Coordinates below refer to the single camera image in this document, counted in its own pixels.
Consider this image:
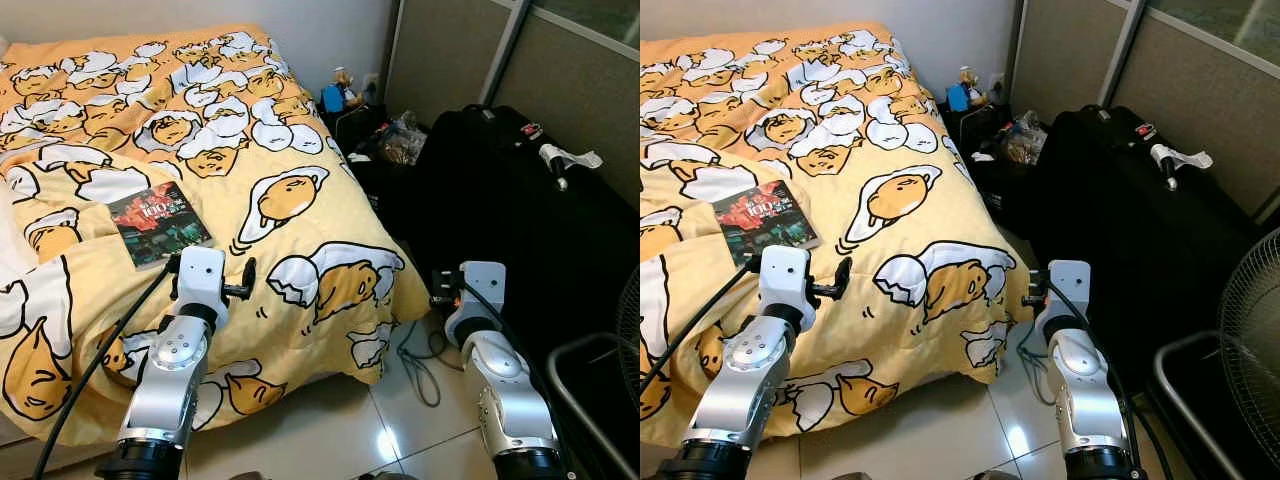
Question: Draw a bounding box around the dark book with red print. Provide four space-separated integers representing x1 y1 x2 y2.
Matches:
107 181 213 269
712 180 821 269

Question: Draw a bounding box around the dark floor cable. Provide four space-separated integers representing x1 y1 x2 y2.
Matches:
395 318 451 409
1010 320 1051 391

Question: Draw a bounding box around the clear plastic snack bag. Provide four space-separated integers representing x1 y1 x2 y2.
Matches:
995 110 1046 164
378 112 429 166

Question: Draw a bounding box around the white luggage tag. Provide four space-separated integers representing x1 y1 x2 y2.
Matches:
1150 143 1214 171
540 143 604 173

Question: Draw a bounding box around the small toy figurine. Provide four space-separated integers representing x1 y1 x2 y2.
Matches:
957 66 989 107
333 66 363 109

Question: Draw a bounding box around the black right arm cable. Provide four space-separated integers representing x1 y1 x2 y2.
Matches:
460 280 581 480
1045 280 1161 480

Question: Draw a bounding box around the black nightstand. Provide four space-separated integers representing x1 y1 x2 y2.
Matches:
320 100 391 161
940 100 1011 161

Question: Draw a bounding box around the yellow egg-print blanket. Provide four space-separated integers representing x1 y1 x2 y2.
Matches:
0 22 433 421
640 20 1036 449

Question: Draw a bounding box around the black floor fan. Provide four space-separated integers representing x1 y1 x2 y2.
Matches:
615 265 641 401
1217 228 1280 441

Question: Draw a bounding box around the grey sliding door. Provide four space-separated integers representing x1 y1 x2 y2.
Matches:
383 0 641 216
1005 0 1280 226

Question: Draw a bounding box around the black suitcase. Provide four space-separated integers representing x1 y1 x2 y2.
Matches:
395 105 641 401
1000 105 1263 391

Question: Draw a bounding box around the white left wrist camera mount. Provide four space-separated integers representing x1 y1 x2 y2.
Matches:
172 246 229 313
757 245 816 313

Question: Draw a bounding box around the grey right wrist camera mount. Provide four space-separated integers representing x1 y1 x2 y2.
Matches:
1045 260 1093 321
458 261 507 326

